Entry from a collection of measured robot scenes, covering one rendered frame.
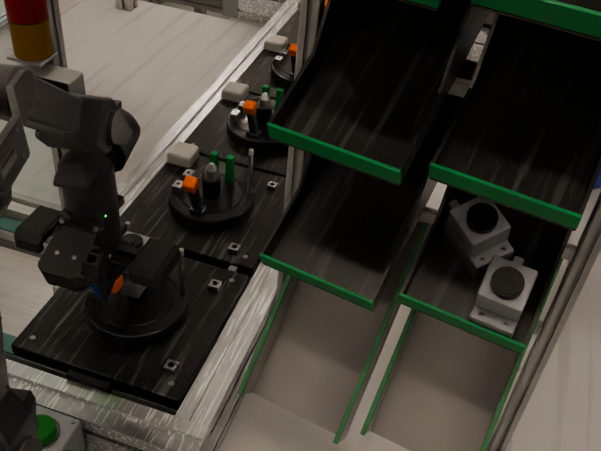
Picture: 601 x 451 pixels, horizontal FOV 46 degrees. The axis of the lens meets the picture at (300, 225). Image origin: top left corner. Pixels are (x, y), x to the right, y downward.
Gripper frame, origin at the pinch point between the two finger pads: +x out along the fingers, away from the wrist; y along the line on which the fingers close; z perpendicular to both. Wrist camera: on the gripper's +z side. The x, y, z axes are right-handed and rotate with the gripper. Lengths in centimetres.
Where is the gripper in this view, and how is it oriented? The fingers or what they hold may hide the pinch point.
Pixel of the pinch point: (101, 276)
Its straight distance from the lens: 89.4
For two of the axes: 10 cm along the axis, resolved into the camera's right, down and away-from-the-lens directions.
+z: -3.1, 5.9, -7.4
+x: -0.8, 7.6, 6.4
